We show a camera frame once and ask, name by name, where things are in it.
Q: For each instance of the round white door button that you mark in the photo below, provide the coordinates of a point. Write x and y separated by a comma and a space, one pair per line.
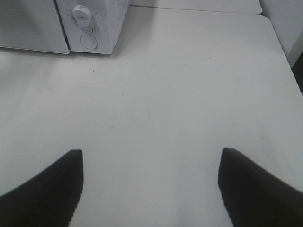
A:
89, 42

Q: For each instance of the white microwave door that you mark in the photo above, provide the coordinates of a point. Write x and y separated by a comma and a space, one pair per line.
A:
32, 25

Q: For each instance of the white microwave oven body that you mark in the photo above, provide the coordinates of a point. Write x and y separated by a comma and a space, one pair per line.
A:
108, 19

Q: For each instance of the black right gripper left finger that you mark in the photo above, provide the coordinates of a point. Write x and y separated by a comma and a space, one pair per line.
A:
49, 199

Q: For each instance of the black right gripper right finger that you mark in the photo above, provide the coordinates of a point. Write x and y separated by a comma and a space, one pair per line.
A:
253, 197

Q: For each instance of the white timer knob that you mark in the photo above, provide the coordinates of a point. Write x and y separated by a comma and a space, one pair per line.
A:
81, 16

